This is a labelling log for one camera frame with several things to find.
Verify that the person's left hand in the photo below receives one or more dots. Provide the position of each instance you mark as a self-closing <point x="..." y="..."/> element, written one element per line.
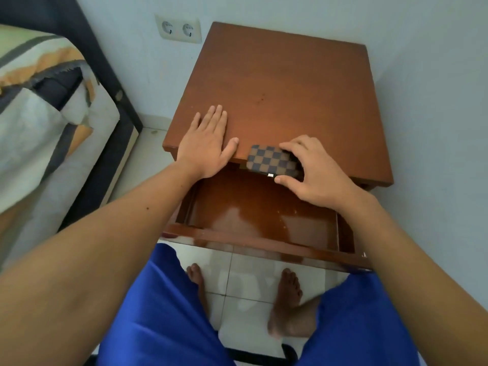
<point x="202" y="148"/>

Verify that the person's right hand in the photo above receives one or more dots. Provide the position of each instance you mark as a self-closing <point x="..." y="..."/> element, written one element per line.
<point x="324" y="179"/>

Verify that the person's left thumb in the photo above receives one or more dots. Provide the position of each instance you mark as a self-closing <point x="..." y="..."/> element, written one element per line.
<point x="230" y="147"/>

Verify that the person's left little finger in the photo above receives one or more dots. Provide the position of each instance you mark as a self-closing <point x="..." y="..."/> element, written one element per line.
<point x="195" y="121"/>

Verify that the person's left middle finger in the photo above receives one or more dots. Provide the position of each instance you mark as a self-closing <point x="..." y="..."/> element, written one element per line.
<point x="216" y="117"/>

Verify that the person's right thumb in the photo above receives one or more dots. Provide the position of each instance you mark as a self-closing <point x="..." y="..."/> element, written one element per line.
<point x="289" y="181"/>

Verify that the person's right middle finger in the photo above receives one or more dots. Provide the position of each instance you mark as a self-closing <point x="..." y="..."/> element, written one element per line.
<point x="305" y="140"/>

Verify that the brown checkered wallet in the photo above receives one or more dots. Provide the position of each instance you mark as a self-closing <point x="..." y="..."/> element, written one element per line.
<point x="267" y="160"/>

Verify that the person's right forearm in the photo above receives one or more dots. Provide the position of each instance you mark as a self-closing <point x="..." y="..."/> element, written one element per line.
<point x="411" y="270"/>

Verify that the person's left forearm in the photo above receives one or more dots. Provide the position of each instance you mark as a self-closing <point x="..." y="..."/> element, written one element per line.
<point x="99" y="247"/>

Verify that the brown wooden drawer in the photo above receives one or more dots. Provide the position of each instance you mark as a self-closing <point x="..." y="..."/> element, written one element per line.
<point x="259" y="217"/>

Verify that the brown wooden nightstand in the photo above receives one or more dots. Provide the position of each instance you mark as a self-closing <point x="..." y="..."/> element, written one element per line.
<point x="282" y="91"/>

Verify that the person's right foot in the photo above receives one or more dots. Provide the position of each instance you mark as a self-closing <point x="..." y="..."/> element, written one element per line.
<point x="288" y="301"/>

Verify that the person's foot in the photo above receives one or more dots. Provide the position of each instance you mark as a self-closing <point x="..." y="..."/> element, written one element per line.
<point x="288" y="301"/>
<point x="197" y="280"/>

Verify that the person's left foot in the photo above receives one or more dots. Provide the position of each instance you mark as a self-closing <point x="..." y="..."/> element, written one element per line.
<point x="197" y="280"/>

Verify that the mattress with patterned sheet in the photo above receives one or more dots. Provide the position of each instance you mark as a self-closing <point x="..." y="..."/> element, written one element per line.
<point x="42" y="121"/>

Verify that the blue shorts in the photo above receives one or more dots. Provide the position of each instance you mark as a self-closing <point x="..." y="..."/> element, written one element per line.
<point x="164" y="320"/>

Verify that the dark blue bed frame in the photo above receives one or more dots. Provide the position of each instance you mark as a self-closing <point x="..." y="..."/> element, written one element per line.
<point x="110" y="83"/>

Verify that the white double wall socket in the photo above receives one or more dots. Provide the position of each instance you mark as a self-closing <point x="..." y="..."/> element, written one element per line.
<point x="178" y="28"/>

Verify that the black metal frame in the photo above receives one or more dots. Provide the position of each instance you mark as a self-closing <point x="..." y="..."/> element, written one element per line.
<point x="263" y="357"/>

